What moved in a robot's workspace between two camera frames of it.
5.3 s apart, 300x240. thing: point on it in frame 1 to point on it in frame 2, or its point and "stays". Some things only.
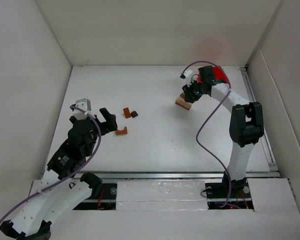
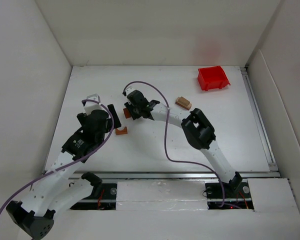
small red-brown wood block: (127, 112) stays
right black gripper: (190, 92) to (131, 110)
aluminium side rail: (270, 160) stays
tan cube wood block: (182, 95) to (183, 101)
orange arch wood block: (121, 132) stays
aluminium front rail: (179, 175) stays
